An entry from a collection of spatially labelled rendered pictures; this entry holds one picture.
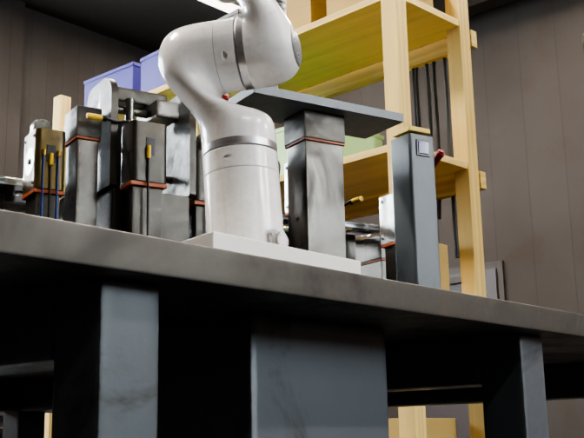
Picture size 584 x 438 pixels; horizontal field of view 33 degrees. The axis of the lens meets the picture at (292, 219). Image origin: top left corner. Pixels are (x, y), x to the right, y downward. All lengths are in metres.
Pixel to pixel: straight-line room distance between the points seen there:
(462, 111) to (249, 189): 3.21
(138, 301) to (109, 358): 0.07
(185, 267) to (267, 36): 0.62
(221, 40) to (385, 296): 0.53
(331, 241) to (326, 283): 0.76
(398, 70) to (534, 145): 5.68
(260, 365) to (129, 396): 0.32
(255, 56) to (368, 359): 0.50
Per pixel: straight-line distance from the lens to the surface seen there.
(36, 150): 1.87
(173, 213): 1.90
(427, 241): 2.10
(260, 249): 1.34
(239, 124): 1.52
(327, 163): 1.98
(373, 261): 2.44
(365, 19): 4.64
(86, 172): 1.87
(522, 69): 10.15
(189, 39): 1.59
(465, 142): 4.58
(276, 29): 1.57
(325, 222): 1.94
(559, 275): 9.51
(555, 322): 1.69
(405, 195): 2.12
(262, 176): 1.50
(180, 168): 1.97
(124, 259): 0.97
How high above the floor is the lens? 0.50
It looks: 13 degrees up
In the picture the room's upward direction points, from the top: 1 degrees counter-clockwise
